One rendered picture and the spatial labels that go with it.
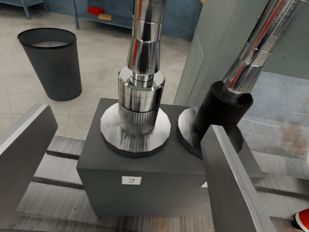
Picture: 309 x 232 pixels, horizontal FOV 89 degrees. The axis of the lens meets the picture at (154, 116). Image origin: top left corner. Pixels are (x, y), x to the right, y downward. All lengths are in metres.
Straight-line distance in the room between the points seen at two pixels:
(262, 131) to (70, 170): 0.58
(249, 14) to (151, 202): 0.48
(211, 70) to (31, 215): 0.57
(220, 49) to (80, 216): 0.53
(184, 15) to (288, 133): 3.94
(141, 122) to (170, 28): 4.31
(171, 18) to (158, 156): 4.27
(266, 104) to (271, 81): 0.07
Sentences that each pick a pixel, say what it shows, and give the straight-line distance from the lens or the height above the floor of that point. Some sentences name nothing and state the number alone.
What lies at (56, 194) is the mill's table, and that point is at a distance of 0.39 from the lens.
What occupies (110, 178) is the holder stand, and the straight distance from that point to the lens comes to 0.20.
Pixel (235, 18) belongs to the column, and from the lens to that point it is 0.52.
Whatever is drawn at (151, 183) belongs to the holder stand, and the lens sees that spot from 0.21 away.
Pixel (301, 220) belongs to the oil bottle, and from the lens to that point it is 0.50.
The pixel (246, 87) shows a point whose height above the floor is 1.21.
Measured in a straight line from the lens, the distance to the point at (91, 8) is 4.39.
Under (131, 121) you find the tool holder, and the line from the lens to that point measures 0.17.
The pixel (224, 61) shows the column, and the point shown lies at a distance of 0.55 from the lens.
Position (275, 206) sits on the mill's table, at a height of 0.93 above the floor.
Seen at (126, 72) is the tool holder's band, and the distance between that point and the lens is 0.16.
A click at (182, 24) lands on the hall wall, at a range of 4.43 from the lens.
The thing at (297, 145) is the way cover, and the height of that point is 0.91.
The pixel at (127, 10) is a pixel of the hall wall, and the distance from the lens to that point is 4.51.
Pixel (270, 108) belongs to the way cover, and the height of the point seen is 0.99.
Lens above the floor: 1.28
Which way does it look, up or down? 44 degrees down
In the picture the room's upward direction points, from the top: 12 degrees clockwise
